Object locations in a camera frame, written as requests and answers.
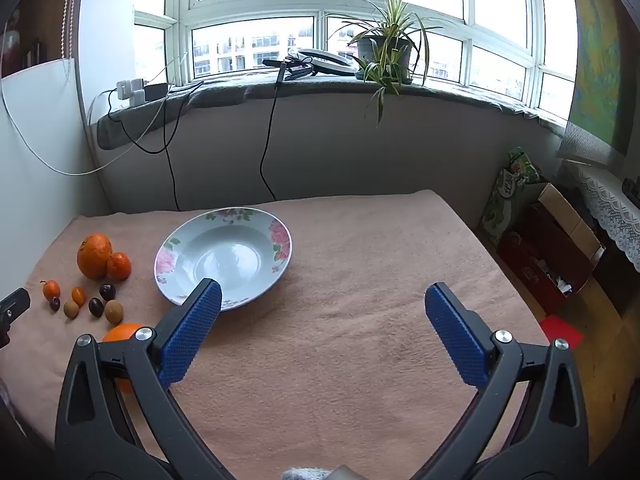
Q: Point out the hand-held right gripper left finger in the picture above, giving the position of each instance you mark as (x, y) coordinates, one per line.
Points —
(192, 335)

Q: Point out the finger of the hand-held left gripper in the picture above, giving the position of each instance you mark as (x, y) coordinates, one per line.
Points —
(12, 305)
(3, 337)

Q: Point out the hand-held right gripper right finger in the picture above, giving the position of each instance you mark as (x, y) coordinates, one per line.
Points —
(457, 335)

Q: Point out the small mandarin with stem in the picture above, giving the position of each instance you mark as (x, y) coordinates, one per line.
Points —
(51, 289)

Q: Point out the dark red cherry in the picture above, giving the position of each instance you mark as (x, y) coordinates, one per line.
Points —
(55, 304)

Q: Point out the kumquat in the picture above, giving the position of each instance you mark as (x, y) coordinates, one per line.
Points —
(78, 295)

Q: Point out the large smooth orange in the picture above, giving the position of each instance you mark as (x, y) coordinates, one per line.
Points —
(120, 335)

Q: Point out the dark purple plum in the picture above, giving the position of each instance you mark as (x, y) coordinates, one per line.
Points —
(95, 307)
(107, 292)

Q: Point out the floral white plate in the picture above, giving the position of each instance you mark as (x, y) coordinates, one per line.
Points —
(225, 255)

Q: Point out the large bumpy orange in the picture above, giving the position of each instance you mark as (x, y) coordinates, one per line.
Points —
(94, 257)

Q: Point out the medium mandarin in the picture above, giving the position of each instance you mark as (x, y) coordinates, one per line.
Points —
(120, 266)

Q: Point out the red cardboard box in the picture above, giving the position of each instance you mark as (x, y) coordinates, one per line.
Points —
(530, 265)

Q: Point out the red paper sheet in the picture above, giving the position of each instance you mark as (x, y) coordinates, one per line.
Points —
(562, 332)

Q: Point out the green printed bag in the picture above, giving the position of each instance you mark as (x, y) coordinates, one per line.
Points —
(505, 195)

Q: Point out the white lace cloth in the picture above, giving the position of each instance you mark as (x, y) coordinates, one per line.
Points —
(615, 205)

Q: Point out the white charger plug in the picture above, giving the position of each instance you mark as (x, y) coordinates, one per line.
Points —
(123, 89)
(138, 92)

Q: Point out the black power adapter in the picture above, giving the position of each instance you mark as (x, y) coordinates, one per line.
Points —
(156, 91)

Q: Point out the potted spider plant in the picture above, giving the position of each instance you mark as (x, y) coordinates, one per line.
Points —
(385, 50)

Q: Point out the yellow green wall poster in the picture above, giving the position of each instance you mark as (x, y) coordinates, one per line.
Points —
(595, 60)

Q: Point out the white window frame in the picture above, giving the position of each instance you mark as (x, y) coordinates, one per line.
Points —
(250, 8)

